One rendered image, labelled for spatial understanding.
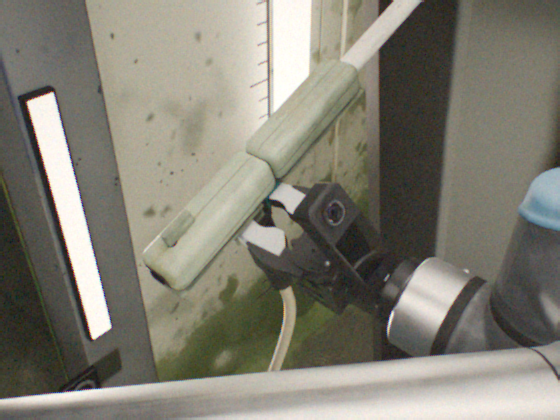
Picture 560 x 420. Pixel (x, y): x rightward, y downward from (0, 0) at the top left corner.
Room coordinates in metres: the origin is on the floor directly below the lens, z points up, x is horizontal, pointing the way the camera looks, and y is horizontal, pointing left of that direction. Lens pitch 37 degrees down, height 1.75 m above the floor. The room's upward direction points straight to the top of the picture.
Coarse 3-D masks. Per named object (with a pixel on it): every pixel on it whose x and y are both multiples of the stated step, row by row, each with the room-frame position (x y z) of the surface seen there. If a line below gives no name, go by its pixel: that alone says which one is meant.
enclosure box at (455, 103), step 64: (384, 0) 0.91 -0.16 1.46; (448, 0) 1.07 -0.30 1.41; (512, 0) 1.10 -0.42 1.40; (384, 64) 0.93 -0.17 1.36; (448, 64) 1.11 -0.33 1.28; (512, 64) 1.11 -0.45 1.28; (384, 128) 0.95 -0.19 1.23; (448, 128) 1.16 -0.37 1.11; (512, 128) 1.12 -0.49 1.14; (384, 192) 0.97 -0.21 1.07; (448, 192) 1.22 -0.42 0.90; (512, 192) 1.12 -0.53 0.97; (448, 256) 1.26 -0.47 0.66
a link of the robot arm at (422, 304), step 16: (416, 272) 0.39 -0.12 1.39; (432, 272) 0.39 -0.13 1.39; (448, 272) 0.39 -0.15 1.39; (464, 272) 0.40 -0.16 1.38; (416, 288) 0.38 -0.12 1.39; (432, 288) 0.37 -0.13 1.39; (448, 288) 0.37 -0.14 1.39; (400, 304) 0.37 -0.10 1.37; (416, 304) 0.36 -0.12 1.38; (432, 304) 0.36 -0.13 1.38; (448, 304) 0.36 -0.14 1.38; (400, 320) 0.36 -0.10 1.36; (416, 320) 0.35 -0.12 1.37; (432, 320) 0.35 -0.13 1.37; (400, 336) 0.36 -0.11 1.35; (416, 336) 0.35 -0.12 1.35; (432, 336) 0.34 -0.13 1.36; (416, 352) 0.35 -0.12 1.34
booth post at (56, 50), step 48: (0, 0) 0.99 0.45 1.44; (48, 0) 1.05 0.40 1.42; (0, 48) 0.97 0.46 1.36; (48, 48) 1.04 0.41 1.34; (0, 96) 1.00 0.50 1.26; (96, 96) 1.09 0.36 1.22; (0, 144) 1.04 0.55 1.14; (96, 144) 1.07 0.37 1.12; (96, 192) 1.06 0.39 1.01; (48, 240) 0.98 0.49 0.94; (96, 240) 1.04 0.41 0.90; (48, 288) 1.04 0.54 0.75; (144, 336) 1.09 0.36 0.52; (144, 384) 1.07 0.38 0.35
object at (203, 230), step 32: (416, 0) 0.72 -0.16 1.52; (384, 32) 0.68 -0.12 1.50; (320, 64) 0.63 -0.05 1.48; (352, 64) 0.63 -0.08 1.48; (320, 96) 0.58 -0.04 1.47; (352, 96) 0.61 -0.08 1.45; (288, 128) 0.55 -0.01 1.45; (320, 128) 0.57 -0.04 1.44; (256, 160) 0.51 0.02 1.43; (288, 160) 0.53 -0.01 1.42; (224, 192) 0.48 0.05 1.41; (256, 192) 0.49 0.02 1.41; (192, 224) 0.45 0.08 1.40; (224, 224) 0.46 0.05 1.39; (160, 256) 0.42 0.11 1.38; (192, 256) 0.42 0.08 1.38; (256, 256) 0.52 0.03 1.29
